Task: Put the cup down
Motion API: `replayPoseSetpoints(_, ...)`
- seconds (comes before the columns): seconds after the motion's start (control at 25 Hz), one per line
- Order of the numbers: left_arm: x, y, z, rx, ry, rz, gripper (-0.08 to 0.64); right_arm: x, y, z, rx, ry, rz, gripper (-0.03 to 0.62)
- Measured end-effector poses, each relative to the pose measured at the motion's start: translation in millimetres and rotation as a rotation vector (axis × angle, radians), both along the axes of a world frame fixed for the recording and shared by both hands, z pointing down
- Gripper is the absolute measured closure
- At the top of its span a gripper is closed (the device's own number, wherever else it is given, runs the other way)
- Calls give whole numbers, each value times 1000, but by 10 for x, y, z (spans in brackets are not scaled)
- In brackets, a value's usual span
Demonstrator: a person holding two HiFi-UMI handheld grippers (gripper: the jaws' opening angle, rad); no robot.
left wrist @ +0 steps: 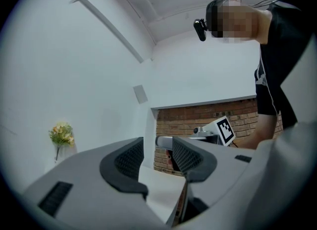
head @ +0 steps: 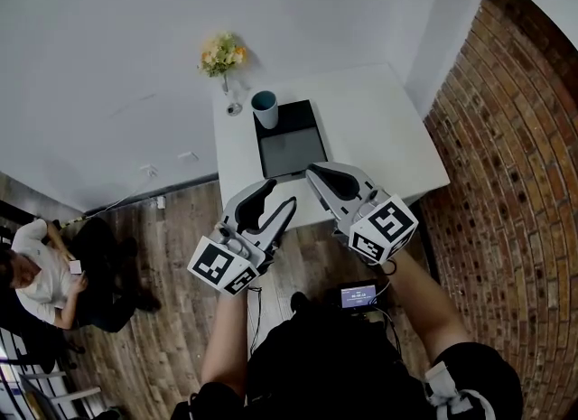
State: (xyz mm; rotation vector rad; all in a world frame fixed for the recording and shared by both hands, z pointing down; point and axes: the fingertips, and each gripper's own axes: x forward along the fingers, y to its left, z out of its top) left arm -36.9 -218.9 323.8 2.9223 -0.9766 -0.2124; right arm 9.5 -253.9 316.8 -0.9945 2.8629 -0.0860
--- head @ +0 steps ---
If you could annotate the small black screen device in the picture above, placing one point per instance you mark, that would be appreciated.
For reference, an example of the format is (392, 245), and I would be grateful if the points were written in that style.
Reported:
(359, 297)

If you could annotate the person's right forearm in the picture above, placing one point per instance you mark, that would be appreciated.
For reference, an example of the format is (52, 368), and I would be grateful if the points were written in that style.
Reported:
(429, 310)

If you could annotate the person's black clothing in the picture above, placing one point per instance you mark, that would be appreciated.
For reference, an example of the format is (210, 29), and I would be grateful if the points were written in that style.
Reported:
(325, 373)

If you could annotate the yellow flower bouquet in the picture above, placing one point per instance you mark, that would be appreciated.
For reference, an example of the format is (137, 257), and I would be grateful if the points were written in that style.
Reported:
(221, 54)

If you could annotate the person's left forearm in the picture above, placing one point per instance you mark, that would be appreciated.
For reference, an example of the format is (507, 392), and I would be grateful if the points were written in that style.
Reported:
(226, 341)

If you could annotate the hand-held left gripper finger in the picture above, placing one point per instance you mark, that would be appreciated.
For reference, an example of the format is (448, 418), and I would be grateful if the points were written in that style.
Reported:
(239, 203)
(279, 224)

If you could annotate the person's black shoe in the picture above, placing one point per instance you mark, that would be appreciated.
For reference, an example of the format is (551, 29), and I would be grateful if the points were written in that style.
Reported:
(300, 303)

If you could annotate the black tray box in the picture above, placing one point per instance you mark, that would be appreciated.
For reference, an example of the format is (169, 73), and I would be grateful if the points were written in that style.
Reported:
(293, 152)

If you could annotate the clear glass vase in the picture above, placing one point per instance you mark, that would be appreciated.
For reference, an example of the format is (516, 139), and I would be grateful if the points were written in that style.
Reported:
(232, 102)

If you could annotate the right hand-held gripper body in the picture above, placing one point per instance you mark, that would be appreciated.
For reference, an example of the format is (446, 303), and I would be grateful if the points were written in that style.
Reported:
(384, 228)

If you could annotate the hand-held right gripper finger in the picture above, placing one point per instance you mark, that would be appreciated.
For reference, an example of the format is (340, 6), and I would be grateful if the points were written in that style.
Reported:
(332, 201)
(357, 174)

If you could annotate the white power adapter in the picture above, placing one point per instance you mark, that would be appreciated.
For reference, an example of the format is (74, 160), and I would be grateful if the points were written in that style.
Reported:
(161, 202)

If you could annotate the white table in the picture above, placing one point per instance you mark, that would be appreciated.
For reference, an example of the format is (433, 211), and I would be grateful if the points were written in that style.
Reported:
(375, 129)

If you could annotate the white wall socket with plug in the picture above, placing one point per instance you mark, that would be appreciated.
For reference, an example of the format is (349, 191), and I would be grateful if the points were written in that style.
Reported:
(149, 171)

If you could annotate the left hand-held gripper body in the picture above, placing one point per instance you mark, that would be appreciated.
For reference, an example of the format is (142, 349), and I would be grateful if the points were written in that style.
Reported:
(219, 264)

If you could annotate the white cup with teal inside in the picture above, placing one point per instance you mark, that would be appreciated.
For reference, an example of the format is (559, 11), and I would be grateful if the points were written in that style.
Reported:
(266, 113)

